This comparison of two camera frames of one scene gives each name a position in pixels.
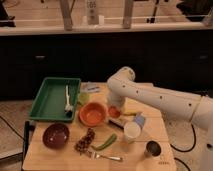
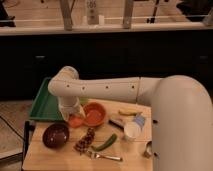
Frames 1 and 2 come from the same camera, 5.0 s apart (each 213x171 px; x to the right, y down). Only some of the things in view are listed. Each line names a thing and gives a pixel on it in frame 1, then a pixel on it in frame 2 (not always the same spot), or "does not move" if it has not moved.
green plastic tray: x=52 y=99 does not move
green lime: x=83 y=98 does not move
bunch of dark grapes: x=82 y=146 does not move
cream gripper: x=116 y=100 -> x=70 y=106
